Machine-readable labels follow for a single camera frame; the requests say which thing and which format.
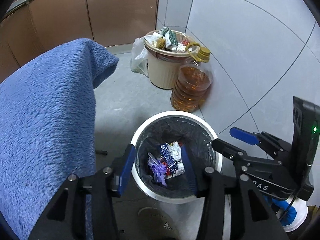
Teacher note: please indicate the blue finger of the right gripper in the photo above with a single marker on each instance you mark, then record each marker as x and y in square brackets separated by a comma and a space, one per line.
[229, 151]
[245, 136]

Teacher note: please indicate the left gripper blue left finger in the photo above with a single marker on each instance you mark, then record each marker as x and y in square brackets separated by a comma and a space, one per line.
[122, 167]

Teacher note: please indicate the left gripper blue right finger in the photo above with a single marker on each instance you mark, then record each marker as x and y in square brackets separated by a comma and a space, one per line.
[194, 170]

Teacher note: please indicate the white paper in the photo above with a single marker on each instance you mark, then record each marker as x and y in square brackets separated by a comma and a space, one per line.
[175, 150]

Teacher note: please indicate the purple bag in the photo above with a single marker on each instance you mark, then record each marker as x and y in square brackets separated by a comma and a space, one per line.
[159, 170]

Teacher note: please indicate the red clear plastic wrapper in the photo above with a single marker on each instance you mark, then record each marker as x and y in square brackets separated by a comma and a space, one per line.
[168, 173]

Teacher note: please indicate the silver blue foil wrapper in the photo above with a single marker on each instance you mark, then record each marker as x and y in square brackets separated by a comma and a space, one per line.
[177, 167]

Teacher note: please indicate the white round trash bin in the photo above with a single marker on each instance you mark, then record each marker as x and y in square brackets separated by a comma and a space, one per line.
[172, 126]

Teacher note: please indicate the beige full trash bin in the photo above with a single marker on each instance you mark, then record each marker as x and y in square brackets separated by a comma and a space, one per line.
[167, 50]

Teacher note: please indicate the brown kitchen cabinets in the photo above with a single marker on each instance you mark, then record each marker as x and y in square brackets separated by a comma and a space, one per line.
[40, 25]

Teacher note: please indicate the blue gloved right hand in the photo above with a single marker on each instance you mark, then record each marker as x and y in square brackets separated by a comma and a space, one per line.
[290, 216]

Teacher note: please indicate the dark shoe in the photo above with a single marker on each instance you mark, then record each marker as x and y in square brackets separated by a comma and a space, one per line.
[156, 224]

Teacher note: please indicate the amber oil bottle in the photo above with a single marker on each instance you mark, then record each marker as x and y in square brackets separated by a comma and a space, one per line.
[194, 79]

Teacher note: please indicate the blue fuzzy table cloth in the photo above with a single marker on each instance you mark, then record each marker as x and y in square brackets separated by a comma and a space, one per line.
[47, 127]

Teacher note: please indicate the white plastic bag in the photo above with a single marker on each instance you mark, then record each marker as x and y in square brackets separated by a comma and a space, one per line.
[139, 60]

